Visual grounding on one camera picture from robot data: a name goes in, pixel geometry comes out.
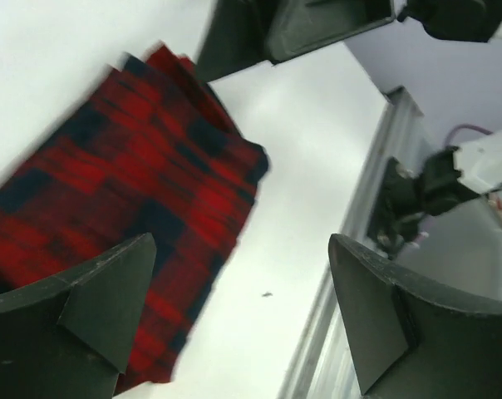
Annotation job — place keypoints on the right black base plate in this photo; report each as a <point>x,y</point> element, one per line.
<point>397,212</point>

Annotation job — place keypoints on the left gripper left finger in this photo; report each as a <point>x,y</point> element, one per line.
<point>69,336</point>

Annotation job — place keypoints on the red plaid skirt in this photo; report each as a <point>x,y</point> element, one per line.
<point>150,151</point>

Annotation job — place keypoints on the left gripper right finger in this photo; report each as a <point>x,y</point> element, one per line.
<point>413,337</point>

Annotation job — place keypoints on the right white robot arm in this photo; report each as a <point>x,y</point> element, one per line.
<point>242,34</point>

